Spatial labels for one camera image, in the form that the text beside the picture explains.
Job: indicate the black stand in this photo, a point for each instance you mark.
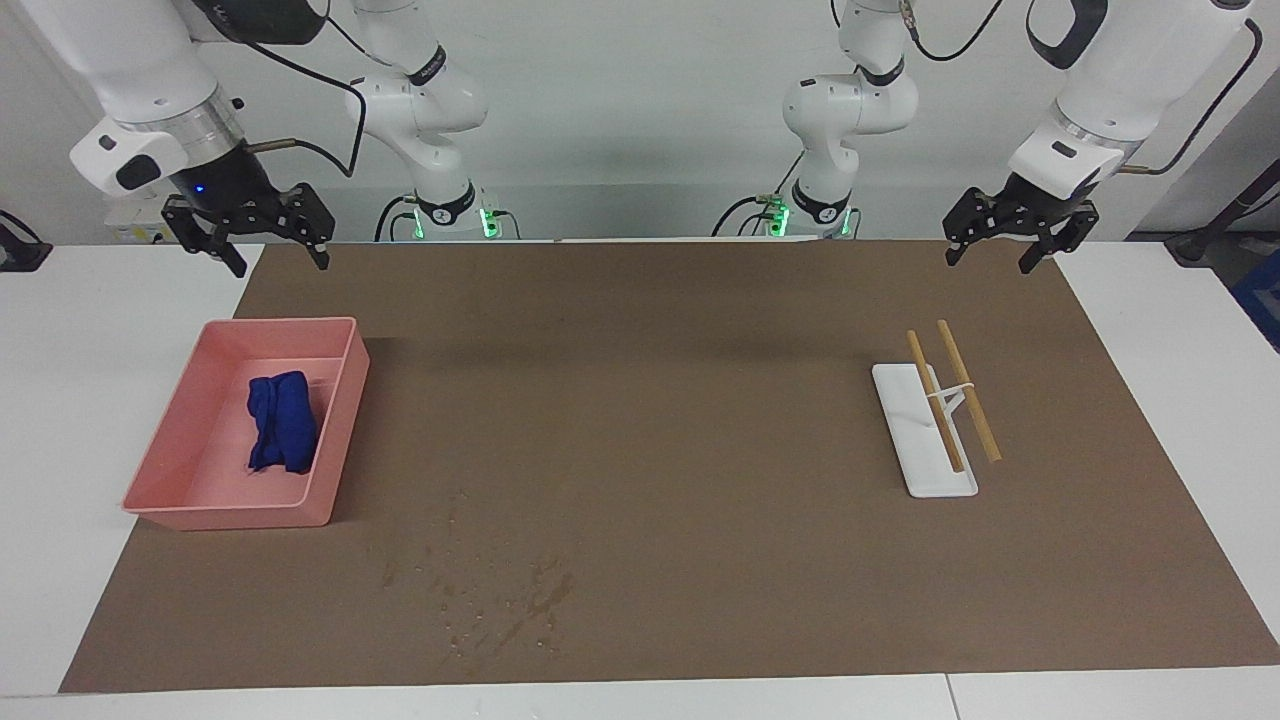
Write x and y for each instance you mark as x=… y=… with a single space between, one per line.
x=1190 y=245

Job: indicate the blue towel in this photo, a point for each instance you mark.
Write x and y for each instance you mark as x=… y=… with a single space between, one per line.
x=285 y=420

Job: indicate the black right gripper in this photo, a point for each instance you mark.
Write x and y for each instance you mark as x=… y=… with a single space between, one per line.
x=228 y=190

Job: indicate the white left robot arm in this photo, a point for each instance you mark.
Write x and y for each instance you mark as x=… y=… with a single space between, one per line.
x=1150 y=60

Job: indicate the pink plastic bin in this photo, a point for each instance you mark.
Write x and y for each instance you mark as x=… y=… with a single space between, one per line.
x=200 y=470

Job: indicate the blue crate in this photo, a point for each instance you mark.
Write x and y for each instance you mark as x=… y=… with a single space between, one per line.
x=1262 y=300

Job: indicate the black clamp device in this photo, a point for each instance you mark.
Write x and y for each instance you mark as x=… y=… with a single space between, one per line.
x=20 y=255

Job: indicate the wooden rack rod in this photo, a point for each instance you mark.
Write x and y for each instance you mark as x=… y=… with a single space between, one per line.
x=940 y=415
x=972 y=400

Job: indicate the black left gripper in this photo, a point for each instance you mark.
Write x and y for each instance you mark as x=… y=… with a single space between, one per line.
x=1035 y=208

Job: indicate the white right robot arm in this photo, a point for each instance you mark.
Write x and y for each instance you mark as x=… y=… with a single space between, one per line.
x=130 y=60

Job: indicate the brown table mat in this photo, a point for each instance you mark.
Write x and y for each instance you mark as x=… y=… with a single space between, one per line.
x=650 y=400

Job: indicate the white towel rack base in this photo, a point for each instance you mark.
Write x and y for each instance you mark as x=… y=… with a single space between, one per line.
x=920 y=440

